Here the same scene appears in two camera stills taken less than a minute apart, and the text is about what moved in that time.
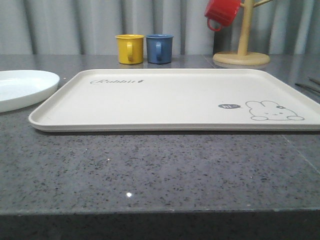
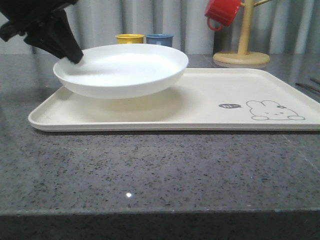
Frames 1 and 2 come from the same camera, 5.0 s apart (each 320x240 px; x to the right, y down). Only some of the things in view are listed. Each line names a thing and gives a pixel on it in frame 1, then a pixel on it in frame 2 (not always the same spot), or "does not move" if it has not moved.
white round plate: [21, 89] to [122, 71]
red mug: [223, 12] does not move
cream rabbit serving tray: [181, 100] does not move
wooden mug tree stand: [242, 57] does not move
